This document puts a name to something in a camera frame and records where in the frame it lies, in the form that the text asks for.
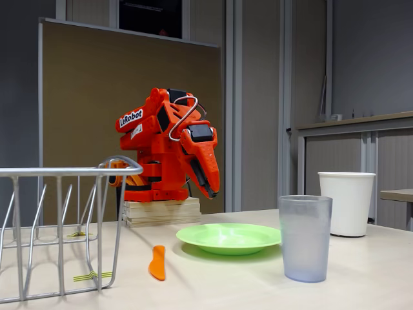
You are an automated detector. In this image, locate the wooden block base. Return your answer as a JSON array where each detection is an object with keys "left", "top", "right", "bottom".
[{"left": 122, "top": 196, "right": 203, "bottom": 229}]

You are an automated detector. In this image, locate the grey translucent plastic cup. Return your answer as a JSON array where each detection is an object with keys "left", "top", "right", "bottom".
[{"left": 277, "top": 194, "right": 333, "bottom": 284}]

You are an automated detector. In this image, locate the brown partition board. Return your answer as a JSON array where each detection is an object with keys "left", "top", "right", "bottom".
[{"left": 37, "top": 17, "right": 225, "bottom": 223}]

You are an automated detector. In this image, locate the orange plastic knife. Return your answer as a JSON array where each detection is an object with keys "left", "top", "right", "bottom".
[{"left": 148, "top": 245, "right": 166, "bottom": 281}]

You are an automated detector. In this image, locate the white servo wire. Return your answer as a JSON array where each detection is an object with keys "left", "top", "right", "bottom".
[{"left": 168, "top": 95, "right": 199, "bottom": 142}]

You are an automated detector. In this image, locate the orange clamp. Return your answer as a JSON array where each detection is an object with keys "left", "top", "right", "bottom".
[{"left": 98, "top": 158, "right": 152, "bottom": 188}]

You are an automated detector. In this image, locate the grey side table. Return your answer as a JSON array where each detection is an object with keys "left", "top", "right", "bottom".
[{"left": 379, "top": 189, "right": 413, "bottom": 232}]

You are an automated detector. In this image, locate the metal wire dish rack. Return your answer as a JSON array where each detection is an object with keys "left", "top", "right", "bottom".
[{"left": 0, "top": 156, "right": 145, "bottom": 304}]

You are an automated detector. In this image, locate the grey cabinet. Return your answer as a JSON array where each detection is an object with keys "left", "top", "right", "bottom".
[{"left": 295, "top": 111, "right": 413, "bottom": 232}]

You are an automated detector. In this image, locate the grey leaning rod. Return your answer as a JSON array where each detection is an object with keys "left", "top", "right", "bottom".
[{"left": 317, "top": 75, "right": 328, "bottom": 123}]

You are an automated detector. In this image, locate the white paper cup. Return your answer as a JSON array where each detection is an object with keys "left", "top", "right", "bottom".
[{"left": 317, "top": 172, "right": 377, "bottom": 238}]

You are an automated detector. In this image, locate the dark window pane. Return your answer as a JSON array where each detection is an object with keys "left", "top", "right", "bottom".
[{"left": 119, "top": 0, "right": 183, "bottom": 39}]

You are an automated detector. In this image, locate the green plastic plate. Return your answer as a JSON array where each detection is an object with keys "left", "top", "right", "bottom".
[{"left": 176, "top": 223, "right": 282, "bottom": 256}]

